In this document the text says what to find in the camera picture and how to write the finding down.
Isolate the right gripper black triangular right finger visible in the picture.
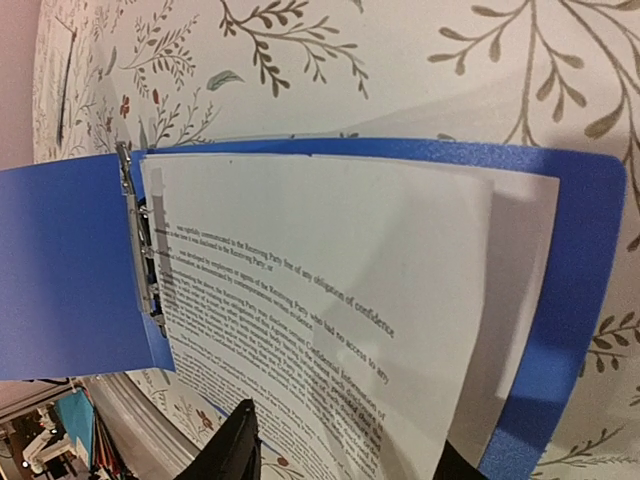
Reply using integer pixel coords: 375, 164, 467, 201
433, 441, 487, 480

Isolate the right gripper slim left finger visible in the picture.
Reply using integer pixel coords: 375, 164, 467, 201
182, 399, 262, 480

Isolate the printed paper sheet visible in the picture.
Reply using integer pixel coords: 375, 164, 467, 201
302, 158, 559, 447
141, 154, 493, 479

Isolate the blue folder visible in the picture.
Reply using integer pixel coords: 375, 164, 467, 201
1, 138, 627, 479

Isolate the chrome lever arch clip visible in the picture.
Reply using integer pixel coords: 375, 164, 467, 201
115, 141, 167, 338

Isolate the floral patterned table mat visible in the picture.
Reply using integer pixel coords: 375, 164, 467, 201
32, 1, 639, 479

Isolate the aluminium front rail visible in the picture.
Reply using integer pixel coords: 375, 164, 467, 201
0, 374, 211, 480

